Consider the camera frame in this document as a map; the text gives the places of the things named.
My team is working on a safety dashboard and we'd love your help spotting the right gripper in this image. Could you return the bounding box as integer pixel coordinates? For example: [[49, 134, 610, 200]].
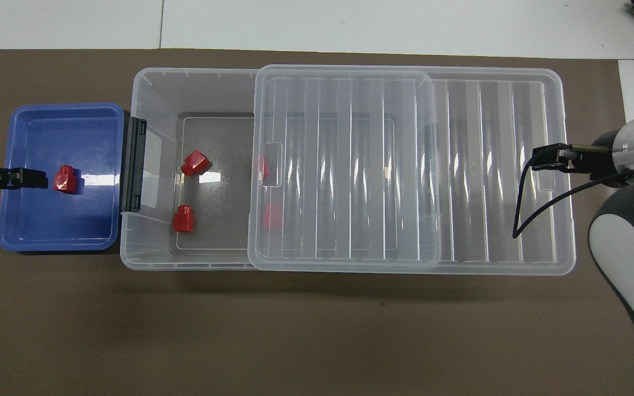
[[568, 130, 629, 188]]

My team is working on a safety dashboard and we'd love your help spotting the clear ribbed plastic lid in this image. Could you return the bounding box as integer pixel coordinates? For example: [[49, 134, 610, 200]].
[[247, 64, 578, 276]]

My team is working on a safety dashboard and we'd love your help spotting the black box latch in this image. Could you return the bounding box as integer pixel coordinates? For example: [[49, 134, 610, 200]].
[[120, 116, 147, 214]]

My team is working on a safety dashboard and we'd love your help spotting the clear plastic storage box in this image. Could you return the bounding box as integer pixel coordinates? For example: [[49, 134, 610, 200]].
[[119, 67, 442, 272]]

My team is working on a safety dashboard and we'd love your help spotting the blue plastic tray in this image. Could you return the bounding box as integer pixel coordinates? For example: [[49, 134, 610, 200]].
[[0, 102, 125, 252]]

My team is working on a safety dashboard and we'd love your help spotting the black cable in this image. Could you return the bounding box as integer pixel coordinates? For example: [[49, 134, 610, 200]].
[[512, 144, 634, 239]]

